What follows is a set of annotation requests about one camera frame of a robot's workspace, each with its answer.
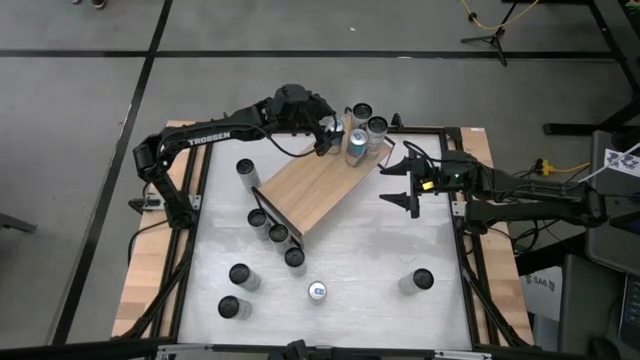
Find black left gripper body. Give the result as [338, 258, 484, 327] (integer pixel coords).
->
[273, 83, 337, 134]

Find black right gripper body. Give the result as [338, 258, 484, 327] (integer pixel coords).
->
[407, 149, 481, 220]

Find blue silver Red Bull can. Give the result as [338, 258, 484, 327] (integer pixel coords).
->
[344, 128, 370, 168]
[325, 115, 347, 155]
[307, 280, 329, 305]

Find Celsius can with red print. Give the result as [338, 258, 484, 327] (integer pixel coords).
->
[364, 114, 390, 161]
[349, 102, 374, 132]

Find black tripod stand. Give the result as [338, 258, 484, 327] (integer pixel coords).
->
[459, 27, 509, 68]

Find white printed cardboard box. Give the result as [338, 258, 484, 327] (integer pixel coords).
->
[519, 267, 564, 324]

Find grey metal crossbar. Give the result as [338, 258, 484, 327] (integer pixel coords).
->
[157, 343, 494, 360]

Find white printed tag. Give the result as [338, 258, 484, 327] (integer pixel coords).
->
[603, 148, 640, 179]

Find grey cabinet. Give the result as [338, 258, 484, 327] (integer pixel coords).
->
[585, 129, 640, 276]

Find grey bin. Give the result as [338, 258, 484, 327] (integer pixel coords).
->
[558, 253, 629, 360]

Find dark keyboard device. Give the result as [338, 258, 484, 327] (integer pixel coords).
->
[618, 274, 640, 351]

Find grey chair base leg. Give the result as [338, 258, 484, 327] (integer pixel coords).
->
[0, 212, 39, 235]

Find wooden shelf black metal frame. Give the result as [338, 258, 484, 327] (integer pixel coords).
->
[251, 106, 401, 250]

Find yellow power cable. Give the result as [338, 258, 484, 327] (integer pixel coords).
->
[534, 158, 592, 176]

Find yellow cable with black plug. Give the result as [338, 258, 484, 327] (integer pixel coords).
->
[458, 0, 542, 31]

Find black desk leg frame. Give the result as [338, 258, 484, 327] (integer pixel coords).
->
[543, 0, 640, 136]

